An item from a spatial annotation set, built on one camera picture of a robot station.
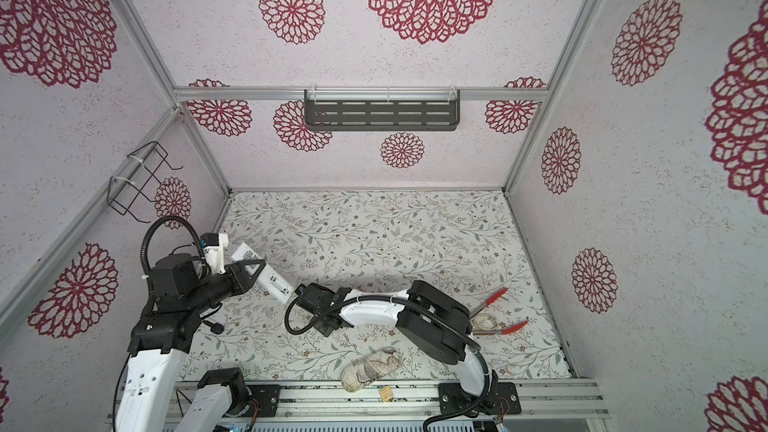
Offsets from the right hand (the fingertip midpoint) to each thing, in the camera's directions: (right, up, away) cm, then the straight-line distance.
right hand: (323, 311), depth 88 cm
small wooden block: (+19, -17, -13) cm, 28 cm away
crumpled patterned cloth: (+14, -11, -12) cm, 21 cm away
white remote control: (-10, +13, -17) cm, 24 cm away
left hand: (-11, +15, -16) cm, 25 cm away
